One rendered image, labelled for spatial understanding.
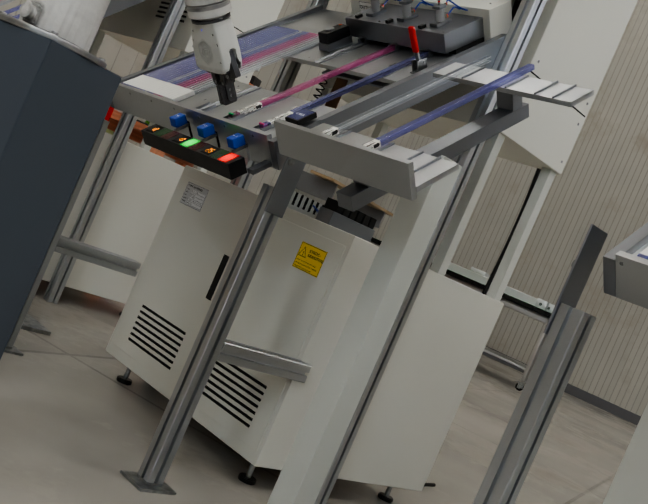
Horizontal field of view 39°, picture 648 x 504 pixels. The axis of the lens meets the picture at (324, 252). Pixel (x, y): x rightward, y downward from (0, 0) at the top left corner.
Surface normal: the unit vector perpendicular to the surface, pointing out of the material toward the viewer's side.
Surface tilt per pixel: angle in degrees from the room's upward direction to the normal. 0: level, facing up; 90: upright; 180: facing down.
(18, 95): 90
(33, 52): 90
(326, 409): 90
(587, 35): 90
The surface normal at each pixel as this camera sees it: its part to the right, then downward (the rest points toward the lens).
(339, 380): -0.65, -0.27
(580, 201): -0.40, -0.15
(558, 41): 0.64, 0.29
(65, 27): 0.49, 0.23
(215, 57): -0.70, 0.43
